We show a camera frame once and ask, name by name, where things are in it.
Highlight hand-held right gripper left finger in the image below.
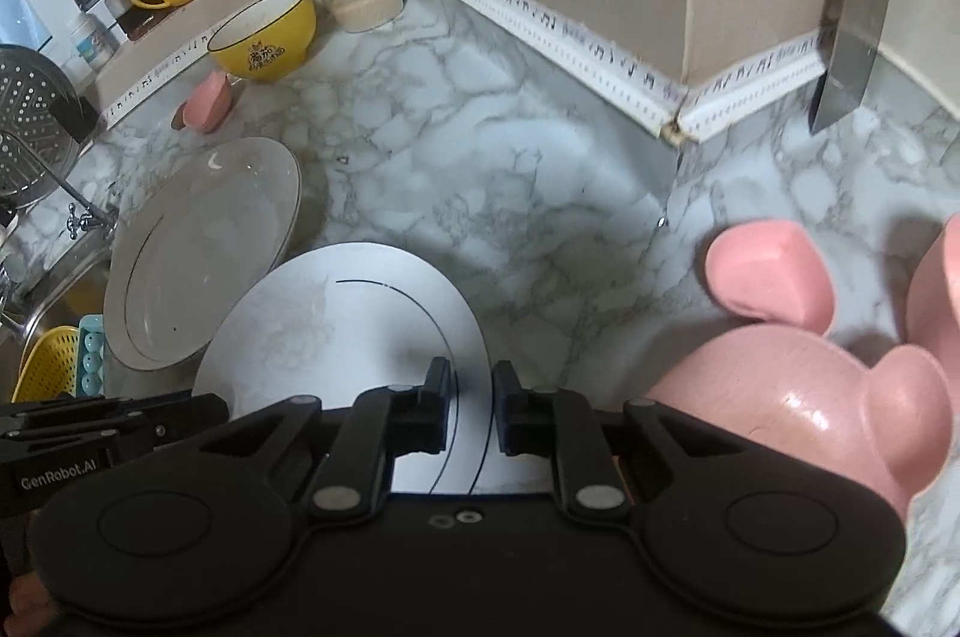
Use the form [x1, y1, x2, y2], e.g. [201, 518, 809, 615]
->
[196, 357, 457, 523]

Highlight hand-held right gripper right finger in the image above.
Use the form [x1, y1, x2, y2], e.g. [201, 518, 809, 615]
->
[491, 359, 740, 523]

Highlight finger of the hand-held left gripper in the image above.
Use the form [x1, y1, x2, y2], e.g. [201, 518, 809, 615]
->
[0, 393, 230, 441]
[0, 421, 170, 459]

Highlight white plate with thin line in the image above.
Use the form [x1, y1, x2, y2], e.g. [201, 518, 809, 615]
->
[193, 242, 493, 495]

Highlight pink bear-eared bowl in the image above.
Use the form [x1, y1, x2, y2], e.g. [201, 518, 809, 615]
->
[645, 220, 954, 527]
[904, 212, 960, 369]

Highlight yellow plastic strainer basket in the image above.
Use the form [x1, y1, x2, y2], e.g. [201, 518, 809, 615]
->
[10, 325, 81, 405]

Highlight light blue ice tray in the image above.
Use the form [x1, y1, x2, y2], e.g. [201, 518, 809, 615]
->
[78, 313, 110, 397]

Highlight steel sink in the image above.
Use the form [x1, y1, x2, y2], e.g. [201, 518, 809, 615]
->
[0, 228, 115, 402]

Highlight white plate with dark rim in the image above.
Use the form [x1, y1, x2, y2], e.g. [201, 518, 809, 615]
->
[103, 137, 303, 372]

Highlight chrome faucet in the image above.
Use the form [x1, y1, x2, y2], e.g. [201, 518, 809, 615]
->
[41, 155, 122, 242]

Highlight small pink dish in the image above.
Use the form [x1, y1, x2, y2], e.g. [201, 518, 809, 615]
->
[172, 70, 245, 134]

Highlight perforated metal steamer tray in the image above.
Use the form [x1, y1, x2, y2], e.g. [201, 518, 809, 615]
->
[0, 44, 85, 212]

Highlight yellow bowl with print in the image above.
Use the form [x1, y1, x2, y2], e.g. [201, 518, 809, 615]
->
[206, 0, 319, 83]

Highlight white plastic jar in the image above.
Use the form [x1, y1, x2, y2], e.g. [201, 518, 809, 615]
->
[67, 11, 118, 73]

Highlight dark container with red lid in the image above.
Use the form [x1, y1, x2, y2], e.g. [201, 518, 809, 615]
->
[97, 0, 163, 42]

